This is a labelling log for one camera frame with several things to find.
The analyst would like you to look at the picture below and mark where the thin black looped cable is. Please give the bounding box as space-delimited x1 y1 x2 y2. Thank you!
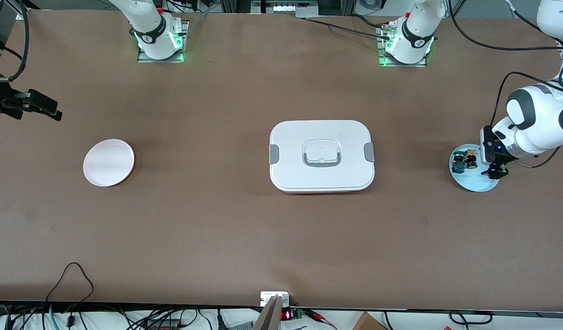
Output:
45 262 95 317

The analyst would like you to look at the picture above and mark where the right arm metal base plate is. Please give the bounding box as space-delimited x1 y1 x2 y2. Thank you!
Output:
137 21 189 63

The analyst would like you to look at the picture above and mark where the black oval cable loop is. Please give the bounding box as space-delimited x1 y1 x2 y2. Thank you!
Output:
448 310 493 325

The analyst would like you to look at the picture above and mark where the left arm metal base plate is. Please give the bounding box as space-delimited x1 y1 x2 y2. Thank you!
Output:
377 23 428 67

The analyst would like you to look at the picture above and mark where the wooden beam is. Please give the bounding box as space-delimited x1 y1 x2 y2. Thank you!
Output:
253 295 283 330

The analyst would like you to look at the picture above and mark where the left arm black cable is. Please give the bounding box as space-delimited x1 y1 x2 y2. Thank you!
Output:
448 0 563 133

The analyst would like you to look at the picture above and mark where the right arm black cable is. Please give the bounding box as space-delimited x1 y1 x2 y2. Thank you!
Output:
6 0 31 82

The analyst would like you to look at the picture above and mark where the aluminium frame profile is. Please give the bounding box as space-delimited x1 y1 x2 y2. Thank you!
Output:
4 0 40 21

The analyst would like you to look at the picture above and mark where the light blue plate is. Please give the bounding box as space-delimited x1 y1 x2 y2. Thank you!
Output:
449 144 501 192

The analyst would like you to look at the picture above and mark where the white power supply unit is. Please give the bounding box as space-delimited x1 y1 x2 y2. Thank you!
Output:
251 0 319 15

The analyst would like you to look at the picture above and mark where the long black table cable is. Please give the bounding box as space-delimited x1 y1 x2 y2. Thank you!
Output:
301 16 392 40

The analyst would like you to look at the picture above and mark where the brown cardboard box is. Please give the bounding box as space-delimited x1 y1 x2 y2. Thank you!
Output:
352 312 388 330

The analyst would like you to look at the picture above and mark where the white lidded box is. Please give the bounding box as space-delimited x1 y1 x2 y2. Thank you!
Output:
268 120 376 194

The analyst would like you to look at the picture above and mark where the pink plate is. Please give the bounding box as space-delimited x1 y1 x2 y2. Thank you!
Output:
83 139 135 187

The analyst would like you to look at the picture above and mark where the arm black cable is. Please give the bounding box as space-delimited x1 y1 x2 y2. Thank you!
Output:
448 0 563 133
6 0 31 82

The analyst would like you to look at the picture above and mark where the red clip lead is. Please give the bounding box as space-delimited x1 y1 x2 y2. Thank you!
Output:
306 309 338 330

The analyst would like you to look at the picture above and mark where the small white outlet box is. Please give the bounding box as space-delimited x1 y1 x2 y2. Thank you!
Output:
260 291 290 307

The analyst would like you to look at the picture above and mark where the short black table cable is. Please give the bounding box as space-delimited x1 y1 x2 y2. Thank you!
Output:
352 14 389 29

